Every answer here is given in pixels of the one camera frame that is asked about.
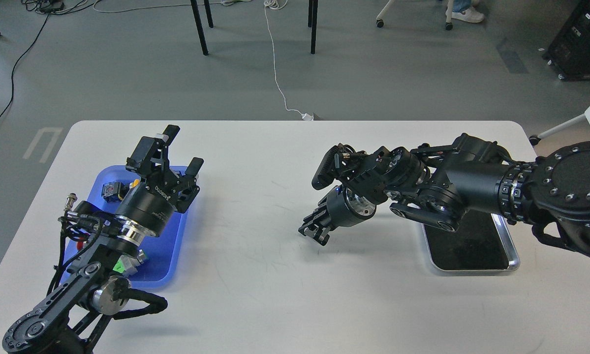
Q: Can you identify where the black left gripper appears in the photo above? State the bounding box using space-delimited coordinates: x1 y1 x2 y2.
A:
115 124 204 239

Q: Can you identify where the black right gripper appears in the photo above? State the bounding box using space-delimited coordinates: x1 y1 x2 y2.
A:
299 187 376 246

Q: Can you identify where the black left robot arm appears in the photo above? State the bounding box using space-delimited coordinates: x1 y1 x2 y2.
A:
1 124 203 354

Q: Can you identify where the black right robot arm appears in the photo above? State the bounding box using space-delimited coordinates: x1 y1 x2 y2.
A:
298 133 590 257

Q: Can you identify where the blue plastic tray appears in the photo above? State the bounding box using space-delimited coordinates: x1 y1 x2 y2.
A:
86 165 187 290

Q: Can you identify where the black table leg left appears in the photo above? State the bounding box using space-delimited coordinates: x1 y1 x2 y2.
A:
190 0 214 56

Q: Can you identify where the black table leg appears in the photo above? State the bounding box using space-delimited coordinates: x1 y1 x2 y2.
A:
308 0 319 55
190 0 214 56

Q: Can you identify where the silver metal tray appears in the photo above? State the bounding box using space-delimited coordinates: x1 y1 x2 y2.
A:
423 210 520 275

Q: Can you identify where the white office chair base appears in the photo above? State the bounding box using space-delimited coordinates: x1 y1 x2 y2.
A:
375 0 454 30

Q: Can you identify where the black table leg right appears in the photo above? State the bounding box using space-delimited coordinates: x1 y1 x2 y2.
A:
308 0 319 55

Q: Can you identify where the white sneaker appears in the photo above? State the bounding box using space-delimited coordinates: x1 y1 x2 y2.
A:
451 5 485 23

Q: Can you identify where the black equipment case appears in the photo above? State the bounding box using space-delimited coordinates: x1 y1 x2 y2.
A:
542 0 590 81

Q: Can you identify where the yellow push button switch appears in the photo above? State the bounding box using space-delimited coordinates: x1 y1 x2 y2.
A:
101 178 140 203

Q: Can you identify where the white green selector switch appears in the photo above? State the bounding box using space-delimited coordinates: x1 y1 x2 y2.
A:
113 249 149 276

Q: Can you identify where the white cable on floor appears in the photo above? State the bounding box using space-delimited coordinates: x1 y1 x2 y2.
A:
264 0 306 118

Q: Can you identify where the black cable on floor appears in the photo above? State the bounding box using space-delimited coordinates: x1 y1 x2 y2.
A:
0 0 93 178

